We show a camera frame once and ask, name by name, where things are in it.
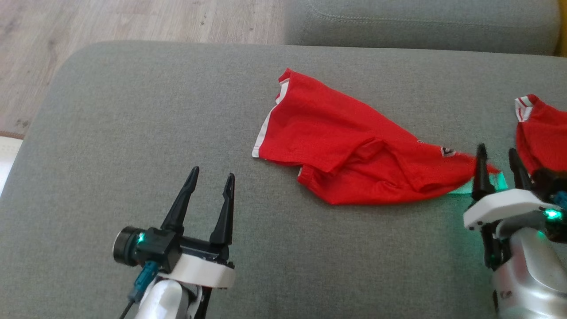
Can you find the black cable with teal plug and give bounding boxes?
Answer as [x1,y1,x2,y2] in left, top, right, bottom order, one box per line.
[119,261,159,319]

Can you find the red white basketball jersey shirt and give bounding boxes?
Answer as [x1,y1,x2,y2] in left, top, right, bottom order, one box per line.
[514,94,567,175]

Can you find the white rug with brown trim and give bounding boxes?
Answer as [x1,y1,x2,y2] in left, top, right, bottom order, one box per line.
[0,131,25,198]

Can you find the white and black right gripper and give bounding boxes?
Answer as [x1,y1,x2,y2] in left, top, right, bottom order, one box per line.
[463,143,552,231]

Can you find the red white basketball shorts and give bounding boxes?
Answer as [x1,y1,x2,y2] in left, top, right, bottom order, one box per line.
[252,68,508,206]

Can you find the yellow upholstered chair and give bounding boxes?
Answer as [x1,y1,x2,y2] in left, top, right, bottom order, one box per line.
[554,0,567,57]

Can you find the grey fabric sofa seat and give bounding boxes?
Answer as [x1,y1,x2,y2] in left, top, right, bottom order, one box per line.
[0,40,567,319]

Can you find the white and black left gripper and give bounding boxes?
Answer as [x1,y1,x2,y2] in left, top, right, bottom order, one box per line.
[157,166,236,289]

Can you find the grey seamed sofa cushion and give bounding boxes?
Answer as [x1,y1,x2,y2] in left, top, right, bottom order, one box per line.
[283,0,561,56]

